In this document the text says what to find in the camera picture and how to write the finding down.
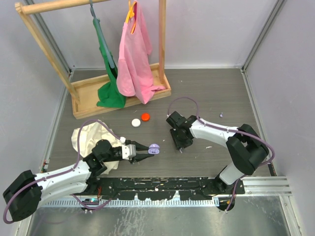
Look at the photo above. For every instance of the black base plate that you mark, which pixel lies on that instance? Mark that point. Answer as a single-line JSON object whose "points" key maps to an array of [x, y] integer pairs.
{"points": [[165, 188]]}

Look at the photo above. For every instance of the wooden clothes rack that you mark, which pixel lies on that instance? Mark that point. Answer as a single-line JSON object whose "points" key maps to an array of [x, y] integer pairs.
{"points": [[84, 93]]}

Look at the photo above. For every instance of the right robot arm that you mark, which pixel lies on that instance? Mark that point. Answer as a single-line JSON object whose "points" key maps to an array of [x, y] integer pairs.
{"points": [[246, 149]]}

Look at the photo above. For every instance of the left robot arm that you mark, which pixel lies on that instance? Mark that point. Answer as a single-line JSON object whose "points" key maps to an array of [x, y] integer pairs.
{"points": [[29, 191]]}

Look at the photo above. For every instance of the slotted cable duct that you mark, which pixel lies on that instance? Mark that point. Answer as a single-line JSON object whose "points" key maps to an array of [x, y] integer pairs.
{"points": [[175, 202]]}

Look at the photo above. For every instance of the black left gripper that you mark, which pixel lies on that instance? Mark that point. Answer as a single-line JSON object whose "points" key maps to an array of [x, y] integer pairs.
{"points": [[139, 157]]}

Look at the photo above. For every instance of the pink shirt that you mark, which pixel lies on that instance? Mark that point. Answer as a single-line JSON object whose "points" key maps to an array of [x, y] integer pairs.
{"points": [[135, 77]]}

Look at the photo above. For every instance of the yellow clothes hanger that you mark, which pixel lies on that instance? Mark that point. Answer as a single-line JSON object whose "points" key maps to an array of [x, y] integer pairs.
{"points": [[131, 15]]}

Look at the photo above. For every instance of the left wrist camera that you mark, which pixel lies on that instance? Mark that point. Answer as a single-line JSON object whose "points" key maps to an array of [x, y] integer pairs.
{"points": [[128, 152]]}

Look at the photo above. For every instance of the cream crumpled cloth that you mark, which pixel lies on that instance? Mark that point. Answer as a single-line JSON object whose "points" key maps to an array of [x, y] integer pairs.
{"points": [[89, 136]]}

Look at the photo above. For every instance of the white earbud charging case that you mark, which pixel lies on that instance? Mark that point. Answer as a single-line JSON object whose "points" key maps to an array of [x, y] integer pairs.
{"points": [[136, 122]]}

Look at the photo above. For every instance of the grey clothes hanger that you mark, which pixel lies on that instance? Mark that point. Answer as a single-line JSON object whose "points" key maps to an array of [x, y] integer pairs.
{"points": [[102, 42]]}

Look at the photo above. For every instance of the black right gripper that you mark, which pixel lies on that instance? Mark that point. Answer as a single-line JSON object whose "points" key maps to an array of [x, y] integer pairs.
{"points": [[178, 144]]}

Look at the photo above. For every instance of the orange earbud charging case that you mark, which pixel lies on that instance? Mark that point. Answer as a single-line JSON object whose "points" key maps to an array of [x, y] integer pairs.
{"points": [[145, 117]]}

